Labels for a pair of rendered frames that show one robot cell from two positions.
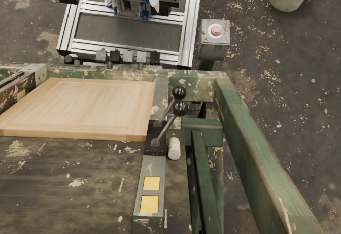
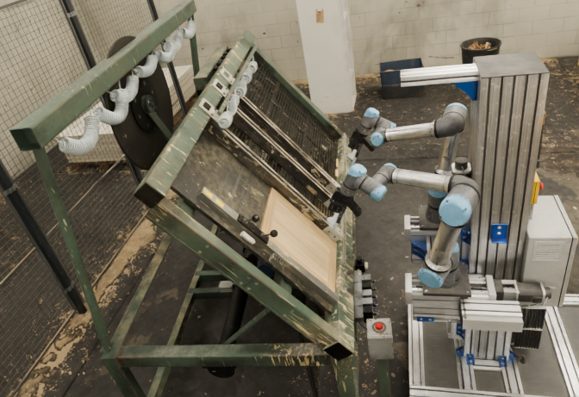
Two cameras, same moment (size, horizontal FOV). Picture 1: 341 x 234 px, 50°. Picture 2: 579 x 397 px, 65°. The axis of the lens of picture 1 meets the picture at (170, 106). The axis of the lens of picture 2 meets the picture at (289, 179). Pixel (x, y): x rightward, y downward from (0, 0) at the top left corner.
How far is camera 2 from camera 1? 1.91 m
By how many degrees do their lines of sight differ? 63
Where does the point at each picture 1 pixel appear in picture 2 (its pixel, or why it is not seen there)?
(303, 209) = (191, 226)
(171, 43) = (435, 381)
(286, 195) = (201, 229)
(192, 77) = (338, 316)
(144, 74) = (339, 288)
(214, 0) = not seen: outside the picture
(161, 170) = (227, 211)
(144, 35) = (438, 355)
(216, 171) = (270, 350)
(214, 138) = not seen: hidden behind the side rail
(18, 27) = not seen: hidden behind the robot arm
